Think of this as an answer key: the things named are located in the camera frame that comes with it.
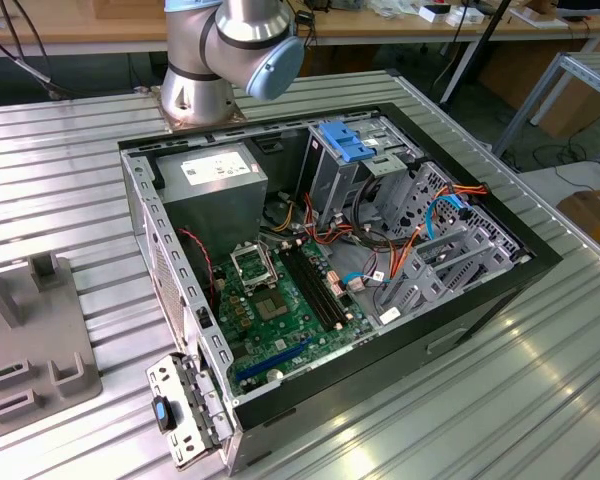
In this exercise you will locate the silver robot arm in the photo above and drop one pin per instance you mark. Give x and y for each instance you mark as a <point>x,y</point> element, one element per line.
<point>195,60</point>

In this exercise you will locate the grey metal disk bay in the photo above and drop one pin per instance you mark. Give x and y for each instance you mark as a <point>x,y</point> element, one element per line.
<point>420,280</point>

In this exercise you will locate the black RAM slot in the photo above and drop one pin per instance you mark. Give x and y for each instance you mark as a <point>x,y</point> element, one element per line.
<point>319,285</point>
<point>313,286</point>
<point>325,284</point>
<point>307,286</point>

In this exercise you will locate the CPU socket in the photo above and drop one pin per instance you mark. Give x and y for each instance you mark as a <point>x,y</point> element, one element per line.
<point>252,272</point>

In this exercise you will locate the grey metal drive cage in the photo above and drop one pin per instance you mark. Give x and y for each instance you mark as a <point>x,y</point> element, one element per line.
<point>330,190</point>

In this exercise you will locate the dark chipset heat sink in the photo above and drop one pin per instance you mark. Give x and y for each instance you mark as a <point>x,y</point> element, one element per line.
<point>270,306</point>

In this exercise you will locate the silver power supply unit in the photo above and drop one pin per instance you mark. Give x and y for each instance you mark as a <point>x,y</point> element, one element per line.
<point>215,210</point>

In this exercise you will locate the green motherboard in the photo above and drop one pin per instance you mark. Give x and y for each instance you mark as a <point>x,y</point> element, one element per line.
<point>280,335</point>

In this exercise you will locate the black case fan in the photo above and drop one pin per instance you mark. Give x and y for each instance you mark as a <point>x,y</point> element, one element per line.
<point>200,270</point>

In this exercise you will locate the blue plastic drive latch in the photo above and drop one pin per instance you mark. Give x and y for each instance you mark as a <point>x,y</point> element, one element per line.
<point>345,145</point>

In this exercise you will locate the blue expansion slot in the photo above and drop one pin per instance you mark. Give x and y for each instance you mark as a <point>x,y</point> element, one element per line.
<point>270,362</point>

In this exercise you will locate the perforated metal drive cage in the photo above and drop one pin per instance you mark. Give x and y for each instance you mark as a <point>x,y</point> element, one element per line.
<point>430,185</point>

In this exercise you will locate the black open PC case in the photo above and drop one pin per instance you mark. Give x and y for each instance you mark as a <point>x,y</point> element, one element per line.
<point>380,380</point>

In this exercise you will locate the black latch with blue button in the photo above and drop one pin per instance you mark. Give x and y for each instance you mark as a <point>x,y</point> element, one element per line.
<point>161,414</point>

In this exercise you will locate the large brown cardboard box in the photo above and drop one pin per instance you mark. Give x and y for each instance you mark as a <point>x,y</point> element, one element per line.
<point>510,65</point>

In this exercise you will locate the grey parts rack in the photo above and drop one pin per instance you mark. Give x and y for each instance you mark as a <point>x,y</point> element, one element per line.
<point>40,330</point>

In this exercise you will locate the wooden desk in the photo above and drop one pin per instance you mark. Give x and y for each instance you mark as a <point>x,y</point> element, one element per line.
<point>105,27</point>

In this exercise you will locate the small cardboard box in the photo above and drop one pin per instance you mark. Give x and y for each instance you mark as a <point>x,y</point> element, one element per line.
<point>595,225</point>

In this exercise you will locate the brown square base plate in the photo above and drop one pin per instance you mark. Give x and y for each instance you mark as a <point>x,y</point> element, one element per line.
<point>172,125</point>

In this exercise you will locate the hinged metal slot bracket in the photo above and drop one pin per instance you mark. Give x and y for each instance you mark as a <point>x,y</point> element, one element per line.
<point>162,380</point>

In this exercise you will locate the grey metal frame table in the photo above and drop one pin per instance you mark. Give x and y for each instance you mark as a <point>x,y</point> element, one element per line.
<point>587,62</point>

